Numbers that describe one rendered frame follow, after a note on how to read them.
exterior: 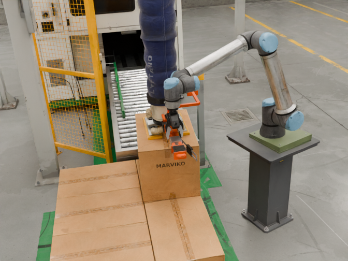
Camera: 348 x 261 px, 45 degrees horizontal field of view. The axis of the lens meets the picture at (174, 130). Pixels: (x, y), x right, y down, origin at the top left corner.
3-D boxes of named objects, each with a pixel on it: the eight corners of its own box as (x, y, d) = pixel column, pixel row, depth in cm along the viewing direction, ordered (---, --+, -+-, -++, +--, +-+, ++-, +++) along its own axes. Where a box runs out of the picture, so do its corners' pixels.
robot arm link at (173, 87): (183, 80, 241) (167, 83, 237) (184, 100, 246) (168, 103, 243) (175, 75, 248) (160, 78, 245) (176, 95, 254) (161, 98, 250)
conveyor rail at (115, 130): (106, 80, 554) (105, 66, 546) (111, 79, 555) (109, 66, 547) (117, 171, 351) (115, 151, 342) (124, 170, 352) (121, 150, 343)
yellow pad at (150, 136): (142, 119, 313) (142, 113, 311) (156, 117, 314) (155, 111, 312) (147, 140, 283) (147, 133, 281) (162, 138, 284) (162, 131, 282)
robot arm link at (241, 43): (251, 25, 278) (165, 72, 262) (262, 27, 268) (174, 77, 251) (255, 40, 284) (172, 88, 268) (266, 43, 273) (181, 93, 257)
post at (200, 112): (198, 163, 433) (195, 71, 388) (204, 162, 434) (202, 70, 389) (199, 167, 427) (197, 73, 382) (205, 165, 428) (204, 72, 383)
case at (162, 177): (139, 158, 341) (134, 113, 323) (188, 153, 344) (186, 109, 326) (143, 202, 288) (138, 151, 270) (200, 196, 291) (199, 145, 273)
